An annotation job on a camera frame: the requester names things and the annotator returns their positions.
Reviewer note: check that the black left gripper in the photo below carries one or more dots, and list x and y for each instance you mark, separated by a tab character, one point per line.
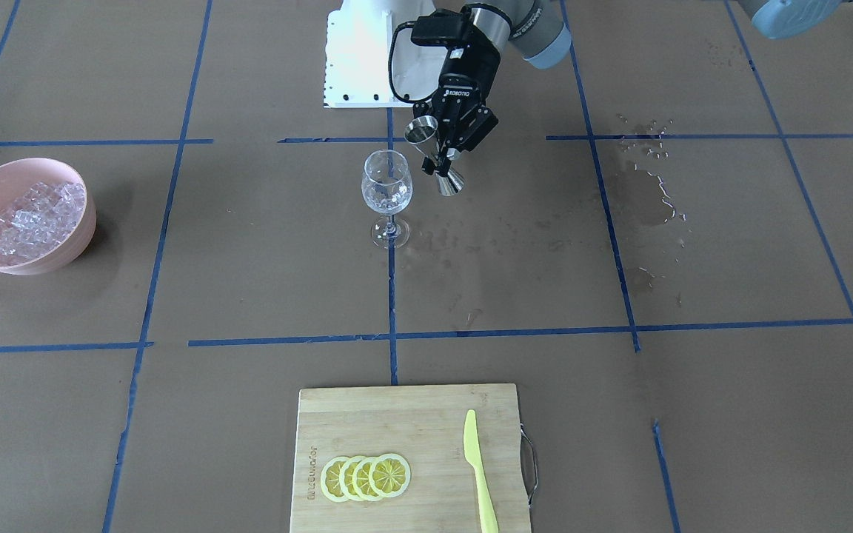
462	77

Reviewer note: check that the steel double jigger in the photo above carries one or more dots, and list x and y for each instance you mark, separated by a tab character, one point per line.
421	133

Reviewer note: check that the clear wine glass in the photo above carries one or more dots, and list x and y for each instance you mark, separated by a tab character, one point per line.
387	188

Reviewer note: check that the clear ice cubes pile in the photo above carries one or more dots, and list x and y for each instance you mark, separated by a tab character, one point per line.
37	222

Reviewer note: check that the pink ice bowl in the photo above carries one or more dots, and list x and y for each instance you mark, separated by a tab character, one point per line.
15	179

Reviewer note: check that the bamboo cutting board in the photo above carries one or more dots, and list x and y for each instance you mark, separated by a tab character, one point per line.
425	425

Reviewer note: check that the lemon slice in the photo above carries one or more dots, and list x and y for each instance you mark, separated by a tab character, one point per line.
331	480
361	483
346	477
389	475

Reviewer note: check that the yellow plastic knife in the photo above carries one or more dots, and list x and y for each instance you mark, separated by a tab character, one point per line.
472	454

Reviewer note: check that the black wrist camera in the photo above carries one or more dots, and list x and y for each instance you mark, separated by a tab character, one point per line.
442	28

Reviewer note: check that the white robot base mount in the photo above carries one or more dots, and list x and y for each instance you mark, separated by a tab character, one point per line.
366	68

